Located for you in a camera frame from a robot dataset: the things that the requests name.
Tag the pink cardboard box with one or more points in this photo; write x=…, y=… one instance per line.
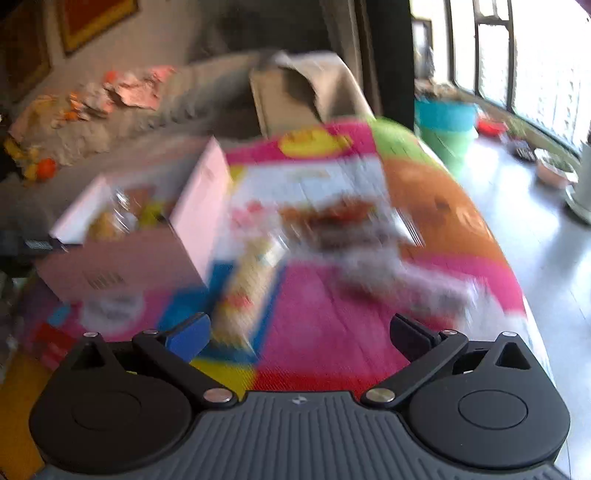
x=138, y=267

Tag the brown bread packet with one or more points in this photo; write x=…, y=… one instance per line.
x=108, y=227

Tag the small potted plant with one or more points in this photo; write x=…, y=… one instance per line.
x=554, y=170

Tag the pink white clothes heap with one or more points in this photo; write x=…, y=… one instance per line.
x=138, y=87

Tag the yellow plush toy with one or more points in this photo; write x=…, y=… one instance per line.
x=21, y=154

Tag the colourful printed play mat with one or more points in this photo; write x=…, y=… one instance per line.
x=346, y=350

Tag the beige cardboard box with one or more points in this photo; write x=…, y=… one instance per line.
x=318, y=87

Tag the black window frame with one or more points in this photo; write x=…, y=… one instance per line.
x=512, y=55

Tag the teal plastic basin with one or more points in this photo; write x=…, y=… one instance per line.
x=445, y=115

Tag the white plant pot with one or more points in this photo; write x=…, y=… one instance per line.
x=582, y=184

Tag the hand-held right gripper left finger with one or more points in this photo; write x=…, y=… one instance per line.
x=189, y=337

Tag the red bowl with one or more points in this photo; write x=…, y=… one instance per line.
x=492, y=128

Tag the long cream snack packet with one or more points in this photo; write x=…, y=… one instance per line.
x=249, y=295

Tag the grey covered sofa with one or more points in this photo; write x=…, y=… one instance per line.
x=138, y=124

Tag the yellow-green snack packet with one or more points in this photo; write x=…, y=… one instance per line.
x=153, y=214

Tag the red framed wall picture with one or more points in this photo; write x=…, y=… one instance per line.
x=97, y=21

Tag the orange toy ball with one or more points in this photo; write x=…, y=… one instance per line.
x=45, y=167

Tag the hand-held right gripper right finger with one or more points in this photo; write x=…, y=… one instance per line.
x=408, y=337

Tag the dark framed wall picture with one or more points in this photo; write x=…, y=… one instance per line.
x=23, y=60

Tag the green plastic basin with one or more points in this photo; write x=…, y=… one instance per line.
x=445, y=147

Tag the pile of snack packets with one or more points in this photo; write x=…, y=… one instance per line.
x=341, y=221

